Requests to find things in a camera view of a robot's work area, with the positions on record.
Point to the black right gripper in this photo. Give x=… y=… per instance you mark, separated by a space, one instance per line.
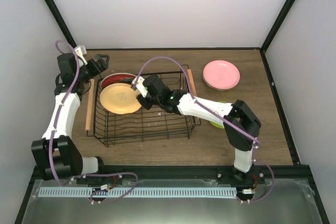
x=147 y=105

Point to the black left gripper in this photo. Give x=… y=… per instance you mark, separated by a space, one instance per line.
x=103 y=66

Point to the orange yellow plate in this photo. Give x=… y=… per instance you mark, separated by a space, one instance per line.
x=120 y=98

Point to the black rimmed striped plate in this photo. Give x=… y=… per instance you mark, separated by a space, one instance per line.
x=117 y=78

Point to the green small plate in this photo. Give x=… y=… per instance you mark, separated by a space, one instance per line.
x=219 y=126

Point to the pink bear plate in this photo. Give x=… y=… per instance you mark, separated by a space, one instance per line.
x=221 y=73

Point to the light blue flower plate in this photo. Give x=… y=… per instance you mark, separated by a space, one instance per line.
x=221 y=89

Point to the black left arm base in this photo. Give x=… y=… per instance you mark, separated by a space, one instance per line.
x=102 y=181

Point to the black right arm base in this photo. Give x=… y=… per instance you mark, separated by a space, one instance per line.
x=231 y=175

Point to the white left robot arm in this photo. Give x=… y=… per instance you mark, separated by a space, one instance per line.
x=56 y=155

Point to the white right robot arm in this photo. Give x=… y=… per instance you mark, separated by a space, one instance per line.
x=241 y=125

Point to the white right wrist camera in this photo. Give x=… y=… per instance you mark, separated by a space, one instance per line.
x=140 y=87

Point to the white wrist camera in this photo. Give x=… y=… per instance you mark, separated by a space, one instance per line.
x=81 y=53
x=140 y=87

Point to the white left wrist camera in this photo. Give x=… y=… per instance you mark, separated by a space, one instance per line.
x=81 y=53

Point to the black wire dish rack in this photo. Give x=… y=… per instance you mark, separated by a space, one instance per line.
x=141 y=126

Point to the right wooden rack handle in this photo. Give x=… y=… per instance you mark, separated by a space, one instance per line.
x=192 y=84

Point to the wooden rack handle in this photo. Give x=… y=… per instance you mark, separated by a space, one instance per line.
x=192 y=84
x=89 y=105

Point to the left wooden rack handle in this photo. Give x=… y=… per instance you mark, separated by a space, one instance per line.
x=89 y=105

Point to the light blue slotted cable duct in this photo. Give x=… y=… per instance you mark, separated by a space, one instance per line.
x=141 y=192

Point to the black aluminium frame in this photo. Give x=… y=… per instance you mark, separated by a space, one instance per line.
x=297 y=169

